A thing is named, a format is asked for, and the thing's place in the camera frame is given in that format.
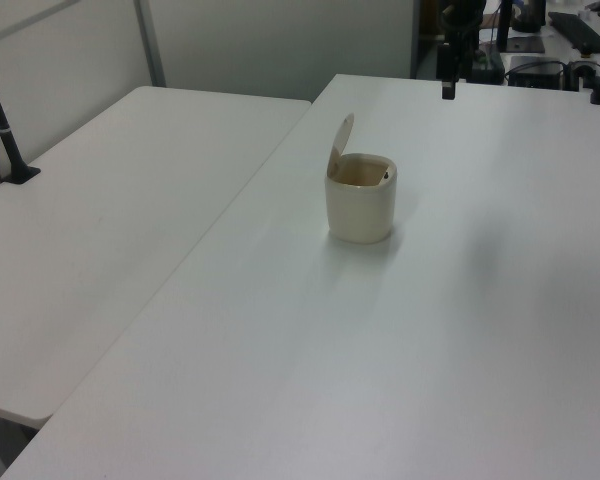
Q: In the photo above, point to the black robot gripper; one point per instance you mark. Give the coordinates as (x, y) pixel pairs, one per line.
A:
(447, 62)

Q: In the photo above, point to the black Franka robot arm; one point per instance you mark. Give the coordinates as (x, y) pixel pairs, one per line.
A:
(462, 20)

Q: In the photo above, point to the cream trash bin lid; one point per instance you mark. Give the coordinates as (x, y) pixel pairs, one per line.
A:
(341, 145)

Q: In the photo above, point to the cream plastic trash bin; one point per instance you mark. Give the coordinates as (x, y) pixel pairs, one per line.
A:
(361, 210)

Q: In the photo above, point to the black device with green light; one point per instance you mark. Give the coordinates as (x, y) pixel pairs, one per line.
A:
(487, 67)

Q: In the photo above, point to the black monitor stand pole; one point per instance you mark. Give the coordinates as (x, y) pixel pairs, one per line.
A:
(503, 25)

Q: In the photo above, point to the black electronics box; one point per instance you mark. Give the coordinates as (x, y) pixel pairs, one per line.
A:
(535, 72)

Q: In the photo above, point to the black desk pad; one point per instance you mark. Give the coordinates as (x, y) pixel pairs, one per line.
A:
(525, 45)

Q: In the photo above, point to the dark cylindrical container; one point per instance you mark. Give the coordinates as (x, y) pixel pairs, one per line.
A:
(529, 15)

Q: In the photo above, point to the black computer keyboard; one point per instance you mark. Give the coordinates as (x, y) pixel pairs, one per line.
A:
(579, 31)

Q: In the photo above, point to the grey partition frame post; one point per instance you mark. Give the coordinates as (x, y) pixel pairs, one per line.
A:
(151, 42)

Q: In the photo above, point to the black camera stand pole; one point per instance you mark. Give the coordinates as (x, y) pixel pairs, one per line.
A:
(2, 130)

